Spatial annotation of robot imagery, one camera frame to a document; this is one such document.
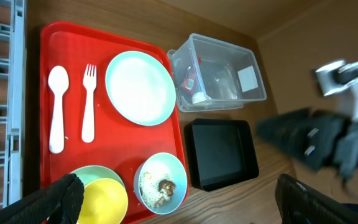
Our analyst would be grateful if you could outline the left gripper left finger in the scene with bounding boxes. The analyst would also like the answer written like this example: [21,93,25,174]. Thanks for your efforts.
[0,174,85,224]

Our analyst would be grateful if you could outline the light blue small bowl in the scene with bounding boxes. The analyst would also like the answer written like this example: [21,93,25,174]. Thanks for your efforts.
[133,152,188,215]

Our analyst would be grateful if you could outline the clear plastic waste bin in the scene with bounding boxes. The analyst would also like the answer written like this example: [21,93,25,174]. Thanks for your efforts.
[167,34,267,112]

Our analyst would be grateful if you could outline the white plastic spoon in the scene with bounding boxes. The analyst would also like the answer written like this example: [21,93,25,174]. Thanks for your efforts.
[48,65,69,154]

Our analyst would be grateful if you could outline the white plastic fork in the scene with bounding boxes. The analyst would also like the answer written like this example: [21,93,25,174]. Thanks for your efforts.
[81,64,97,143]

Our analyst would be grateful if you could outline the large light blue plate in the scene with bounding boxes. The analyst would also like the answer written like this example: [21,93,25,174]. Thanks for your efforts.
[105,51,176,126]

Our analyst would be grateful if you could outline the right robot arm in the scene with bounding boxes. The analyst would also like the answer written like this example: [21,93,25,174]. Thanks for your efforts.
[256,108,358,199]

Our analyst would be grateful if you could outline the yellow plastic cup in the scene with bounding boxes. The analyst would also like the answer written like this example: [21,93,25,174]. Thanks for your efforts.
[77,178,129,224]

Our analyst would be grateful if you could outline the green saucer bowl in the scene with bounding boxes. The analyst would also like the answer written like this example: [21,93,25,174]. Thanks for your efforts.
[71,165,125,187]

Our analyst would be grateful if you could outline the black plastic waste tray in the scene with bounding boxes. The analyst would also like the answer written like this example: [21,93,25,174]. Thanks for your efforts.
[184,118,259,192]

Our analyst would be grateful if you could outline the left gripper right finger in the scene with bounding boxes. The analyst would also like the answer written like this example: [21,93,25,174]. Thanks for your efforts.
[275,174,358,224]

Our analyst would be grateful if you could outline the red plastic serving tray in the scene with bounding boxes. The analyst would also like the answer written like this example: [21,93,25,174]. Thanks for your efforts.
[39,21,185,223]

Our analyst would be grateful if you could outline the red snack wrapper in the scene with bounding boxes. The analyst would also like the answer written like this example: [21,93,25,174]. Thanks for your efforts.
[180,63,198,95]

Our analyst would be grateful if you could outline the grey plastic dishwasher rack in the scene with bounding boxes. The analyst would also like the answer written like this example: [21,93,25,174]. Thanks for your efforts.
[0,0,27,209]

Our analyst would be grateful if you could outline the rice and meat leftovers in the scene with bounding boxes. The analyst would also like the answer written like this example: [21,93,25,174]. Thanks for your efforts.
[139,172,177,208]

